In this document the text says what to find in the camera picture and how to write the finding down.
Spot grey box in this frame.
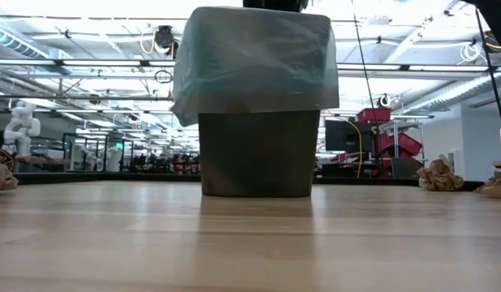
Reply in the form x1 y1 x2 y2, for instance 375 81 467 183
390 157 424 180

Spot thin black hanging cable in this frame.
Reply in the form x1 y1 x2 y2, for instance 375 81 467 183
351 11 376 111
474 6 501 153

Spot black ceiling cable reel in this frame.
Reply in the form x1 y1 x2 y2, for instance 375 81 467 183
153 24 176 50

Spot wooden workbench grey legs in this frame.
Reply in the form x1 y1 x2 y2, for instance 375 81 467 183
13 155 72 174

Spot yellow cable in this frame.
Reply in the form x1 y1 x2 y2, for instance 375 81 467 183
342 117 363 179

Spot silver ceiling duct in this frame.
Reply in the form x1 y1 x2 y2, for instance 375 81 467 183
0 22 47 58

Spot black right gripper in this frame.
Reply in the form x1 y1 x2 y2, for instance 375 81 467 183
242 0 310 13

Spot blue plastic bin liner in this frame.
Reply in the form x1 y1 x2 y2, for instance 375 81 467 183
169 5 340 128

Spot double-clump brown paper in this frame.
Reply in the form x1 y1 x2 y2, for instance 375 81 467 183
416 153 465 193

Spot ceiling light strip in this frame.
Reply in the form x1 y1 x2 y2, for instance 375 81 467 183
337 63 501 73
0 58 177 68

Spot dark grey trash bin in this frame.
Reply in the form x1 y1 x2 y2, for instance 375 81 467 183
197 108 321 200

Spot red storage bin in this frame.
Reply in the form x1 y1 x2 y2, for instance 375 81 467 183
355 107 392 124
378 131 423 158

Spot black monitor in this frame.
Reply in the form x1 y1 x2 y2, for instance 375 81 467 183
324 118 376 154

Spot long brown paper strip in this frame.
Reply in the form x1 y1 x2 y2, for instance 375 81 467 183
0 147 19 195

